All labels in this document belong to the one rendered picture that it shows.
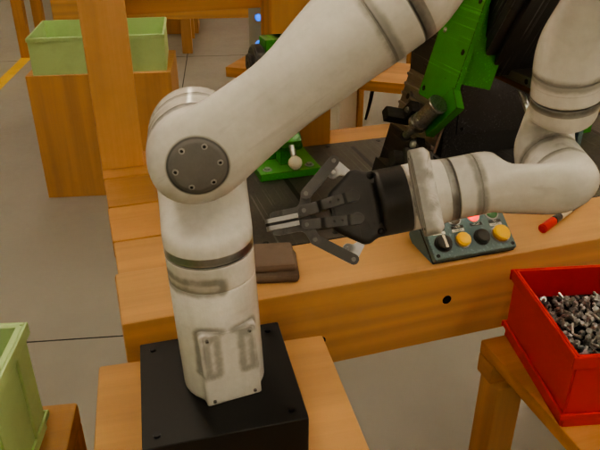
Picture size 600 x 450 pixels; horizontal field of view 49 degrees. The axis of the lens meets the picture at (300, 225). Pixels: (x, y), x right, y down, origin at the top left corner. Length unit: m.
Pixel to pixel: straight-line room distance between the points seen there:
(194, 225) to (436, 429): 1.52
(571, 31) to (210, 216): 0.38
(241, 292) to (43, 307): 2.05
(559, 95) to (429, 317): 0.52
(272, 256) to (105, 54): 0.61
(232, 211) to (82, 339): 1.85
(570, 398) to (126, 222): 0.80
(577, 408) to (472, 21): 0.66
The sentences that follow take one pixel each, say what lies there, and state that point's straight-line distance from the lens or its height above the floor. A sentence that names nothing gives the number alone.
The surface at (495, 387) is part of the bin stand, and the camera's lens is 1.12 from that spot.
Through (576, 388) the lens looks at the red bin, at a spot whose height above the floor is 0.87.
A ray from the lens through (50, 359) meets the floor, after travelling 2.43.
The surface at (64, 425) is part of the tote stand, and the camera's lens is 0.99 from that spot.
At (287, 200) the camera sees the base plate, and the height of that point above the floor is 0.90.
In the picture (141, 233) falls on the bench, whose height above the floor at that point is 0.88.
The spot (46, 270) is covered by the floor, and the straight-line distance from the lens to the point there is 2.93.
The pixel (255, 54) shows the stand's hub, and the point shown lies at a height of 1.14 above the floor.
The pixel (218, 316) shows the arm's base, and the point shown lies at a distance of 0.69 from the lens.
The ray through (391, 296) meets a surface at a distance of 1.06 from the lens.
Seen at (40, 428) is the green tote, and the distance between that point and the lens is 0.96.
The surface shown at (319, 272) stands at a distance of 1.04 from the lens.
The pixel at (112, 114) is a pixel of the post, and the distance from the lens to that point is 1.46.
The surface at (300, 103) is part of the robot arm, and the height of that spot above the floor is 1.28.
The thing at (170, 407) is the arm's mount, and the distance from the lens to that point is 0.76.
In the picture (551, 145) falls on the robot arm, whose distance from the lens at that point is 0.77.
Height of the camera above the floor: 1.46
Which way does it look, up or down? 28 degrees down
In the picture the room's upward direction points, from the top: straight up
